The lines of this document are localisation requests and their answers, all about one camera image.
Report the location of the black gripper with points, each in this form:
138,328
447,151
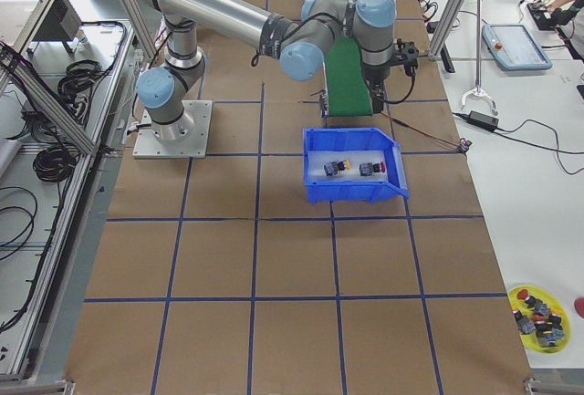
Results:
376,75

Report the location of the red push button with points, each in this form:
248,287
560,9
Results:
370,169

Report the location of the yellow push button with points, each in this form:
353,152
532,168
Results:
336,168

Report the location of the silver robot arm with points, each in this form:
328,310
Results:
299,48

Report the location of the yellow tray of buttons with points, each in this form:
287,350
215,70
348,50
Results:
541,321

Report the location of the green conveyor belt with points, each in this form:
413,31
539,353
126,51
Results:
347,94

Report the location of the right blue plastic bin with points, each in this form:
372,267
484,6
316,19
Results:
354,139

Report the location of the white foam pad right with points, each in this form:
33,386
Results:
316,159

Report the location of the black power adapter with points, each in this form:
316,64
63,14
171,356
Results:
483,121

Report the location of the teach pendant tablet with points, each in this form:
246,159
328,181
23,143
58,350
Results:
514,48

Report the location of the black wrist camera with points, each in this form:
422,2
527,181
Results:
405,54

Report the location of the green handled reach grabber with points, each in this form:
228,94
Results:
477,92

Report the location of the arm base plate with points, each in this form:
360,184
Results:
187,137

